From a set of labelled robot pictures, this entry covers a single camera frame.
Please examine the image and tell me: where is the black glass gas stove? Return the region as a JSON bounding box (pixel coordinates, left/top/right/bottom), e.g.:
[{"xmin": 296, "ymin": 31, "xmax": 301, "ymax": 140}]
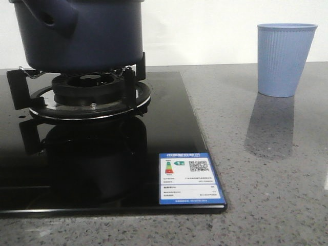
[{"xmin": 1, "ymin": 72, "xmax": 227, "ymax": 217}]

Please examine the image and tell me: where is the black right pot support grate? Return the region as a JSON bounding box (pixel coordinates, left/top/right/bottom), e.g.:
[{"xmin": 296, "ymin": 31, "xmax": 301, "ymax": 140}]
[{"xmin": 7, "ymin": 55, "xmax": 151, "ymax": 121}]

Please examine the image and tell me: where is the black right gas burner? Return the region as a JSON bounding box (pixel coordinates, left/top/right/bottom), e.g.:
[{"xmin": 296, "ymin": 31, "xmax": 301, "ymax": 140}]
[{"xmin": 52, "ymin": 74, "xmax": 124, "ymax": 106}]

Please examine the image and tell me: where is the light blue ribbed cup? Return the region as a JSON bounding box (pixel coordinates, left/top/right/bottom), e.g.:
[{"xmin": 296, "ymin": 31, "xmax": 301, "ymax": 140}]
[{"xmin": 257, "ymin": 23, "xmax": 317, "ymax": 98}]

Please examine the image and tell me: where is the blue energy label sticker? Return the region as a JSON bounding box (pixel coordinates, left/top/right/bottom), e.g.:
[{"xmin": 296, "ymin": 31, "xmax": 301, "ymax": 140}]
[{"xmin": 159, "ymin": 152, "xmax": 226, "ymax": 205}]

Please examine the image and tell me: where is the dark blue cooking pot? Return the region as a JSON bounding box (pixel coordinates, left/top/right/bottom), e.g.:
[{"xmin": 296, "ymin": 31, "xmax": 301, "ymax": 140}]
[{"xmin": 13, "ymin": 1, "xmax": 143, "ymax": 74}]

